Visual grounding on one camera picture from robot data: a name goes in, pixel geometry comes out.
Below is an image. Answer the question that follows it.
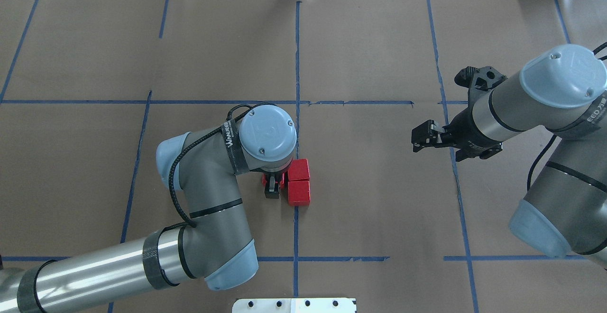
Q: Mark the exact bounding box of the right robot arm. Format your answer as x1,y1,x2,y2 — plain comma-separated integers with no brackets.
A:
411,44,607,268

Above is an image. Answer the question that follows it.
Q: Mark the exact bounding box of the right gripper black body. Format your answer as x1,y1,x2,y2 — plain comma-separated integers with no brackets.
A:
441,107,503,162

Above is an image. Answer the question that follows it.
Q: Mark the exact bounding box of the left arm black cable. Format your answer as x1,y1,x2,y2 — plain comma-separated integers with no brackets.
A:
168,102,276,229

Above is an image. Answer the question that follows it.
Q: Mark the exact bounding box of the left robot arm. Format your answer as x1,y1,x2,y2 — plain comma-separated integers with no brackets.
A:
1,103,297,313

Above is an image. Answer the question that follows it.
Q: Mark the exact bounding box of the white pedestal column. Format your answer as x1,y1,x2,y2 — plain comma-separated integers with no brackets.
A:
231,297,358,313

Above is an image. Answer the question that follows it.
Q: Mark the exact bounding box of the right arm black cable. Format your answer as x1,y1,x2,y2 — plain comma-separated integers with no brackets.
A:
526,135,558,191

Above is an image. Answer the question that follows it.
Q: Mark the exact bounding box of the red block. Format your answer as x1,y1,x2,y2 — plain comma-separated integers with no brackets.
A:
286,159,311,182
262,173,286,190

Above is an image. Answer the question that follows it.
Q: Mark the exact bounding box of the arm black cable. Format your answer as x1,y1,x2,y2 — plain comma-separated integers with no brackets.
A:
526,135,558,191
168,102,276,229

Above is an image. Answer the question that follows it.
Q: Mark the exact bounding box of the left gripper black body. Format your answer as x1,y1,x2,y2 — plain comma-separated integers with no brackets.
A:
262,166,290,178

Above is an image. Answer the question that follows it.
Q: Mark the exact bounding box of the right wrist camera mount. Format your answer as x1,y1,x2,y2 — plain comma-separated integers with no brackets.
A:
454,66,507,106

